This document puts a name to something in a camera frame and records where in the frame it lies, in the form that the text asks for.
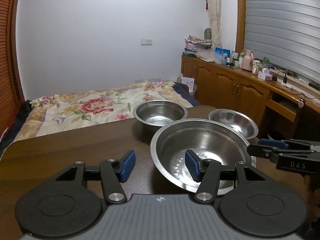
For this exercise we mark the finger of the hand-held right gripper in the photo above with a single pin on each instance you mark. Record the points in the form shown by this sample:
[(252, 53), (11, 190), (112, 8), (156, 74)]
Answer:
[(272, 143), (260, 150)]

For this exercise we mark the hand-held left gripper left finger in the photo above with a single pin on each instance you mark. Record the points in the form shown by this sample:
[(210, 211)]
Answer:
[(127, 166)]

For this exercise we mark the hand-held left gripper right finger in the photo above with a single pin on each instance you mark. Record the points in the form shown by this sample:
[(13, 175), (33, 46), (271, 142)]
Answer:
[(192, 165)]

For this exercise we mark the large steel bowl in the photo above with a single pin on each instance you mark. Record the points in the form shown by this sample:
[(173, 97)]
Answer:
[(175, 142)]

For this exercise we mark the small steel bowl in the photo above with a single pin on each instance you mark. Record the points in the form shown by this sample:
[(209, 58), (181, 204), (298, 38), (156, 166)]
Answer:
[(235, 122)]

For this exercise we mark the medium steel bowl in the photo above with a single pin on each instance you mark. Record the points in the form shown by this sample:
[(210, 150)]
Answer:
[(160, 113)]

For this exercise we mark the person's right hand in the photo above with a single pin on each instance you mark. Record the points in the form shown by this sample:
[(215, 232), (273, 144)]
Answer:
[(313, 197)]

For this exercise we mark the white round device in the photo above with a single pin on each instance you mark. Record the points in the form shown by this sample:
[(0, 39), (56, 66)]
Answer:
[(301, 103)]

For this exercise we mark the pink tissue box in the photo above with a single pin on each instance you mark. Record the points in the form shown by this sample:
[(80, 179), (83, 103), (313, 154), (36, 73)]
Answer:
[(265, 75)]

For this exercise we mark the dark navy blanket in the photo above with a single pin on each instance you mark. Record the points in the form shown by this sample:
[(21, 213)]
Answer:
[(186, 95)]

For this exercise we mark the floral bed blanket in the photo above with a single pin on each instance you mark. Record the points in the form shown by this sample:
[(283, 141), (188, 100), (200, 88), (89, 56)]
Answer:
[(87, 105)]

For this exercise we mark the wooden cabinet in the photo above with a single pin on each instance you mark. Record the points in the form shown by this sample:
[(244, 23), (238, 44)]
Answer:
[(225, 85)]

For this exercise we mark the green bottle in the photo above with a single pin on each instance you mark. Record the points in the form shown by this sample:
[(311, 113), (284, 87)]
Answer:
[(265, 63)]

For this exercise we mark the white paper bag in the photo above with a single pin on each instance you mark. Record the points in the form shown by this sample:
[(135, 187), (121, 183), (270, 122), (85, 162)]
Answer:
[(187, 83)]

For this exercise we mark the pink thermos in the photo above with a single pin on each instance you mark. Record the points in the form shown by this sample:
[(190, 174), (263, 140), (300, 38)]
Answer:
[(248, 61)]

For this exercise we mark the pale glass bottle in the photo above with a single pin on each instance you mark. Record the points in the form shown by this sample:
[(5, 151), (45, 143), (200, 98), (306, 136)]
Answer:
[(241, 58)]

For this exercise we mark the blue box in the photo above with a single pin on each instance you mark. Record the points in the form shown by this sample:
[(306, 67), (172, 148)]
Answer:
[(222, 51)]

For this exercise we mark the clear plastic bag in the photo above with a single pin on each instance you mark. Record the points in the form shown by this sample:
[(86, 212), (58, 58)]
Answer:
[(207, 57)]

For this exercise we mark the black flat box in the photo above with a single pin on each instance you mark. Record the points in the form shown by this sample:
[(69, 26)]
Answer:
[(188, 54)]

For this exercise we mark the grey window blind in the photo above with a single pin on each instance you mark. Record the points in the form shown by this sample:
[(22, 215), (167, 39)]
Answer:
[(282, 25)]

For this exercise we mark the black and red clothes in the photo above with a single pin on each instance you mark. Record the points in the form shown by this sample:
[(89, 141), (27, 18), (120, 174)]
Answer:
[(15, 122)]

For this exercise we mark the grey hand fan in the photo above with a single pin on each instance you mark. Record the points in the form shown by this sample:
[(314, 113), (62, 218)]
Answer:
[(208, 33)]

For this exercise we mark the cream curtain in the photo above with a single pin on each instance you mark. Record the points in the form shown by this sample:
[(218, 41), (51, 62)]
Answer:
[(215, 15)]

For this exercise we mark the wooden louvered wardrobe door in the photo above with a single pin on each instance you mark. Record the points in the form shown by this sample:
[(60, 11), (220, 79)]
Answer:
[(7, 55)]

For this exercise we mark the white wall socket strip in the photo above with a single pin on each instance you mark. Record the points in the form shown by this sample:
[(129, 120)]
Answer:
[(147, 80)]

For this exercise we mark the white wall switch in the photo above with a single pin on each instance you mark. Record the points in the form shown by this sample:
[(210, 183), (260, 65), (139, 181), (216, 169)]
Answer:
[(146, 42)]

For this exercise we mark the wooden window frame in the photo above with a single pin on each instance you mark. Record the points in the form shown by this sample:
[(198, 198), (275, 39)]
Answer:
[(240, 15)]

